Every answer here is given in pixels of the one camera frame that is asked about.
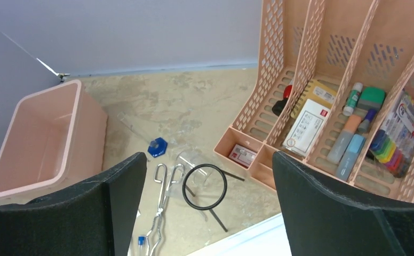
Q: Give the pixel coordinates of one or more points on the red white small box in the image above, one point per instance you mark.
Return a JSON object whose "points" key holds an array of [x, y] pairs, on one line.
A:
{"points": [[242, 155]]}

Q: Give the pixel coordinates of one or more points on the orange cap highlighter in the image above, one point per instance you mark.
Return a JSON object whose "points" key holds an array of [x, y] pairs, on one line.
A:
{"points": [[344, 138]]}

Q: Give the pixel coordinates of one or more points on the graduated cylinder blue base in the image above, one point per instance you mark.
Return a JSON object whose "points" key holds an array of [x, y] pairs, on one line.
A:
{"points": [[156, 146]]}

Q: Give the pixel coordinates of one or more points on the red black marker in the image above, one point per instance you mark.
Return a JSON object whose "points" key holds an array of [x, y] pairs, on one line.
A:
{"points": [[280, 105]]}

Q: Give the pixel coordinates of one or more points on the pink plastic bin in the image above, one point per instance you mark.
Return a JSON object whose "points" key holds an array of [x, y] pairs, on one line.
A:
{"points": [[55, 139]]}

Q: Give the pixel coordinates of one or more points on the colourful marker pack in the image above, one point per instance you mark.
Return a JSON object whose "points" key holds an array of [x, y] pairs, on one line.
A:
{"points": [[392, 147]]}

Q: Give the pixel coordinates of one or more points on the yellow envelope box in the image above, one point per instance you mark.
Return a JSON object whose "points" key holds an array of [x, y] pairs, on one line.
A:
{"points": [[317, 91]]}

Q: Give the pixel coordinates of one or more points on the purple marker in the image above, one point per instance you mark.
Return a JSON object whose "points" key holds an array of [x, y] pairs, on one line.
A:
{"points": [[365, 124]]}

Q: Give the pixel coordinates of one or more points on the blue cap highlighter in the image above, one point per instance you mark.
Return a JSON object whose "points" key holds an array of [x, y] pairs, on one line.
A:
{"points": [[349, 157]]}

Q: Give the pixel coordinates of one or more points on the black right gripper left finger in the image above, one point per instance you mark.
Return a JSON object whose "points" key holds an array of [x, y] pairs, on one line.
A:
{"points": [[95, 216]]}

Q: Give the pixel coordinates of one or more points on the white instruction box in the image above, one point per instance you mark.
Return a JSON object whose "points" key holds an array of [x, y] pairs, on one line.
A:
{"points": [[306, 128]]}

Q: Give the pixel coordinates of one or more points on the white plastic lid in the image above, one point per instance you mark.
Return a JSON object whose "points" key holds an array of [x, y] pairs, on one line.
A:
{"points": [[267, 237]]}

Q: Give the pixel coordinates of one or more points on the pink four-slot file organizer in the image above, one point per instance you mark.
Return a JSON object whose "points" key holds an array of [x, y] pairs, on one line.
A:
{"points": [[339, 43]]}

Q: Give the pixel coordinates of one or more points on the green eraser block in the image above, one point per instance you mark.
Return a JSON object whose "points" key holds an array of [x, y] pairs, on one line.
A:
{"points": [[371, 98]]}

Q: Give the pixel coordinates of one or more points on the white glue stick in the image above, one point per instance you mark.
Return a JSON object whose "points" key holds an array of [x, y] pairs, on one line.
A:
{"points": [[352, 99]]}

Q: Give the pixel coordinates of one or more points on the metal crucible tongs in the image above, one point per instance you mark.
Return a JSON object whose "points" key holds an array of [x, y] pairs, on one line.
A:
{"points": [[165, 178]]}

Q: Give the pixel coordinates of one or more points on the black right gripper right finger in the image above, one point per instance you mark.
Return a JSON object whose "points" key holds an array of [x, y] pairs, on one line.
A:
{"points": [[325, 216]]}

